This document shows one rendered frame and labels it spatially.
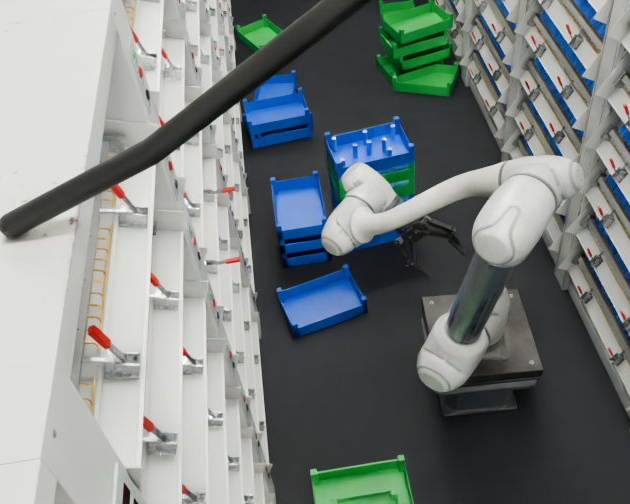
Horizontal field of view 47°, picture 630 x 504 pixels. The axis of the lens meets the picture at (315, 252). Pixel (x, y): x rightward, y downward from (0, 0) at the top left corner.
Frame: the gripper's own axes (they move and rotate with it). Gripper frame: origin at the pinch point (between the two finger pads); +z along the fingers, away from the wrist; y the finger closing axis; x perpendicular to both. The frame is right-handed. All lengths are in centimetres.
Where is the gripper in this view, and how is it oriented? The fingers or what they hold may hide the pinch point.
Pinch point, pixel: (445, 262)
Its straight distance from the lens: 224.0
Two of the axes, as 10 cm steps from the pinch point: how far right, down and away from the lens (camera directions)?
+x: -2.6, 5.4, -8.0
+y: -6.4, 5.2, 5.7
